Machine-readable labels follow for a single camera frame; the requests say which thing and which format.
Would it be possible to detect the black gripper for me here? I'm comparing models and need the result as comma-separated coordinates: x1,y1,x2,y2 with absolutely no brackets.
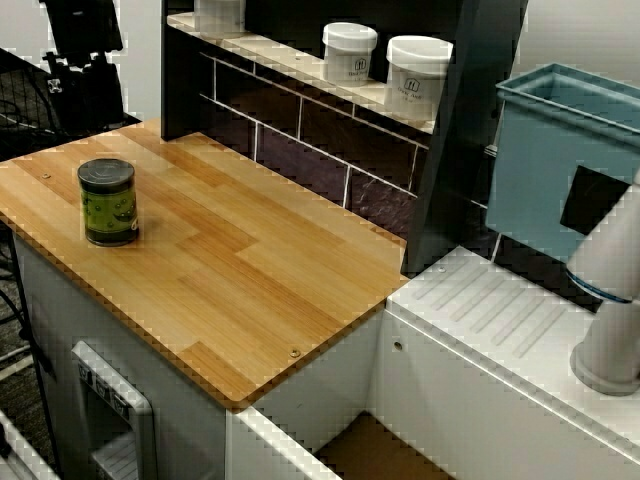
38,0,125,129

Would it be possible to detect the green pea can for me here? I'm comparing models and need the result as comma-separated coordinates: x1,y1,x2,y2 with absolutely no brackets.
77,158,140,247

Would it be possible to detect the black hutch side panel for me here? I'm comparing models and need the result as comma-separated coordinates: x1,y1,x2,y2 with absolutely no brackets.
405,0,530,279
159,0,202,143

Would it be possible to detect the white lidded jar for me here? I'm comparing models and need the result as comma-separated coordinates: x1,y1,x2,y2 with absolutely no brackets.
321,22,379,87
193,0,247,39
384,34,454,124

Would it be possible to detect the cream hutch shelf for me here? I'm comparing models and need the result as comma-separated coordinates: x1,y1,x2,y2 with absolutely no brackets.
167,12,444,136

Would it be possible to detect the white play kitchen cabinet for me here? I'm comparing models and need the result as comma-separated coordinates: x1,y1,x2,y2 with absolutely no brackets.
9,224,231,480

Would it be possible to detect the silver aluminium extrusion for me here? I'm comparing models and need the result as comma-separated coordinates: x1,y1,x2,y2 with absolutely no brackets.
0,409,59,480

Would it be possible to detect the teal plastic bin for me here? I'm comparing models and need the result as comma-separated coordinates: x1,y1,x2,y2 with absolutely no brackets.
487,62,640,264

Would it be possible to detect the white toy sink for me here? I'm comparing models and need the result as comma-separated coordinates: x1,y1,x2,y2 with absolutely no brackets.
227,244,640,480

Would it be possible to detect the grey toy faucet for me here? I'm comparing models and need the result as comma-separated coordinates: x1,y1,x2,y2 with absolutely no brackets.
564,169,640,397

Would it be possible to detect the black wire mesh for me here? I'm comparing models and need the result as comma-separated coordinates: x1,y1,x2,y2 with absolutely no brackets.
0,47,59,161

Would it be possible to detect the black cable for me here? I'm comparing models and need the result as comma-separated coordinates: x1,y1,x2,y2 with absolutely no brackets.
0,219,64,479

